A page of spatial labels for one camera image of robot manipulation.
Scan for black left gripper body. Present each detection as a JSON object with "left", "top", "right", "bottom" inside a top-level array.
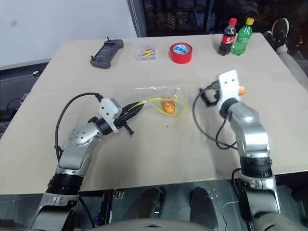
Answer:
[{"left": 113, "top": 111, "right": 134, "bottom": 136}]

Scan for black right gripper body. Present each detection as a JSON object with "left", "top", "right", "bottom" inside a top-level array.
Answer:
[{"left": 208, "top": 80, "right": 222, "bottom": 107}]

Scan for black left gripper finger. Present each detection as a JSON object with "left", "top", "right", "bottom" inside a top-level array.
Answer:
[
  {"left": 119, "top": 105, "right": 144, "bottom": 121},
  {"left": 122, "top": 101, "right": 146, "bottom": 114}
]

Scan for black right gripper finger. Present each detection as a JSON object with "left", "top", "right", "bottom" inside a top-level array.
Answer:
[{"left": 198, "top": 87, "right": 213, "bottom": 107}]

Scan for clear plastic zip bag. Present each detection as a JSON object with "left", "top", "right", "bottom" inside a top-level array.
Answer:
[{"left": 123, "top": 84, "right": 191, "bottom": 119}]

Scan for red tape roll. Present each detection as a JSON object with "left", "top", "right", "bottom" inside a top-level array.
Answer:
[{"left": 169, "top": 42, "right": 193, "bottom": 64}]

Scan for small clear packet yellow items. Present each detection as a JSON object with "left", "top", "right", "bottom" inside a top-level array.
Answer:
[{"left": 134, "top": 42, "right": 159, "bottom": 62}]

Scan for dark grey remote controller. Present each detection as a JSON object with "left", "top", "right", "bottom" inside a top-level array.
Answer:
[{"left": 90, "top": 36, "right": 125, "bottom": 69}]

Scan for cola bottle red cap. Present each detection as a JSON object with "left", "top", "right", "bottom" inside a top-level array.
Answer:
[{"left": 218, "top": 18, "right": 238, "bottom": 56}]

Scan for green soda bottle yellow cap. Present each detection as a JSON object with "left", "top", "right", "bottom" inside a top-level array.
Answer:
[{"left": 230, "top": 17, "right": 255, "bottom": 56}]

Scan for dark metal shelf rack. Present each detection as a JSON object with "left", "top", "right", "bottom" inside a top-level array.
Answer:
[{"left": 127, "top": 0, "right": 308, "bottom": 38}]

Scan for dark rounded shape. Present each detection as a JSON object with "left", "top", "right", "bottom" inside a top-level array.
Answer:
[
  {"left": 189, "top": 186, "right": 219, "bottom": 226},
  {"left": 120, "top": 185, "right": 167, "bottom": 224}
]

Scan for black and white shoe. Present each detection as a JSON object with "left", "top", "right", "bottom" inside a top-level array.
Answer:
[{"left": 263, "top": 17, "right": 290, "bottom": 54}]

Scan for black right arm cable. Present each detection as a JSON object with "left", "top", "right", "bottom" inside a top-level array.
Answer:
[{"left": 192, "top": 81, "right": 239, "bottom": 150}]

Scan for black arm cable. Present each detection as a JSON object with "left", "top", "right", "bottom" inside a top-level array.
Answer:
[
  {"left": 54, "top": 92, "right": 104, "bottom": 167},
  {"left": 192, "top": 81, "right": 239, "bottom": 150}
]

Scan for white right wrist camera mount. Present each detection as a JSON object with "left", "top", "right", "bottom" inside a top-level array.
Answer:
[{"left": 215, "top": 69, "right": 241, "bottom": 106}]

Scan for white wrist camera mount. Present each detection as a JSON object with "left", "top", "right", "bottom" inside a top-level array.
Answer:
[
  {"left": 99, "top": 97, "right": 123, "bottom": 134},
  {"left": 215, "top": 69, "right": 241, "bottom": 106}
]

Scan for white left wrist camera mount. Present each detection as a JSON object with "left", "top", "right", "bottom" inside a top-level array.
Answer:
[{"left": 99, "top": 97, "right": 123, "bottom": 134}]

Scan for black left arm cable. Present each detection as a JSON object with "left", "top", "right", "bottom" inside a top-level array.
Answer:
[{"left": 54, "top": 92, "right": 104, "bottom": 167}]

